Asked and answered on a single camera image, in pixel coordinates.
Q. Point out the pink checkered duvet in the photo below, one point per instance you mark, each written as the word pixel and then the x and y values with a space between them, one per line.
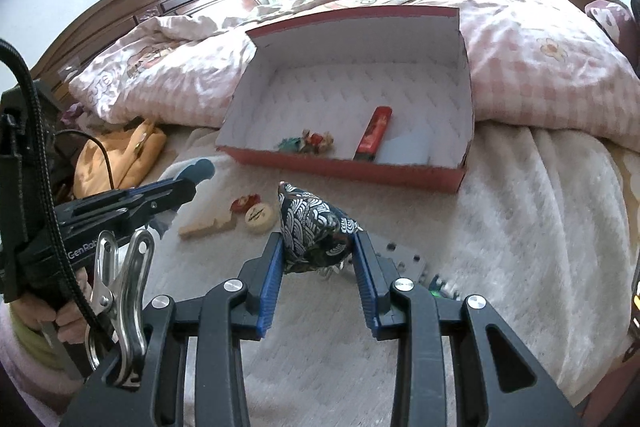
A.
pixel 525 57

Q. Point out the white towel blanket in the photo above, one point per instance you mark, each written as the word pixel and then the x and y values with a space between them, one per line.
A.
pixel 500 232

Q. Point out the small toy figurine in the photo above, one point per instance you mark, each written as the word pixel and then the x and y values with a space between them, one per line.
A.
pixel 317 141

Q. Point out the notched wooden block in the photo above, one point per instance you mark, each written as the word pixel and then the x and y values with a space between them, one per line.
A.
pixel 200 229

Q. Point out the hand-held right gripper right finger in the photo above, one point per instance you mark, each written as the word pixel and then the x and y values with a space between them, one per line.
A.
pixel 367 292

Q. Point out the small green and white toy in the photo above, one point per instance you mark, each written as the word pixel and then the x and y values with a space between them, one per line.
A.
pixel 442 288

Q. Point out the round wooden chess piece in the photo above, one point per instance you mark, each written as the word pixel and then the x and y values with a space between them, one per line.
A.
pixel 258 218

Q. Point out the red and gold charm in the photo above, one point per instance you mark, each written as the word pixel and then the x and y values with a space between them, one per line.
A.
pixel 242 204

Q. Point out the red lighter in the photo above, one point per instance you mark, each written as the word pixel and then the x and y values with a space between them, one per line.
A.
pixel 372 134

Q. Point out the metal spring clamp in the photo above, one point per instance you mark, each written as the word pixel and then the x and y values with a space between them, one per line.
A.
pixel 125 297

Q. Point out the dark wave-patterned triangular pouch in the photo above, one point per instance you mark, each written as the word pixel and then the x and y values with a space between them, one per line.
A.
pixel 315 227

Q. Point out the person's left hand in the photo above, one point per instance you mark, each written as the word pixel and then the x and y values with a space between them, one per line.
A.
pixel 67 319

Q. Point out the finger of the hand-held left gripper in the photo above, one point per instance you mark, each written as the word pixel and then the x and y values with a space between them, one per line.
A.
pixel 165 190
pixel 150 213

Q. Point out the maroon cartoon pillow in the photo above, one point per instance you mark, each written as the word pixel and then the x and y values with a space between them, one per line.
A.
pixel 607 14

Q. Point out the grey plate with holes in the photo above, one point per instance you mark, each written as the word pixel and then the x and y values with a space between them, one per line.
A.
pixel 405 259

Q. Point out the red cardboard box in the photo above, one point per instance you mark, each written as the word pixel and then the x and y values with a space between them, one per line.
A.
pixel 350 82

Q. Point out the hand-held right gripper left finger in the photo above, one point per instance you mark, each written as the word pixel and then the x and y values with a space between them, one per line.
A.
pixel 270 287

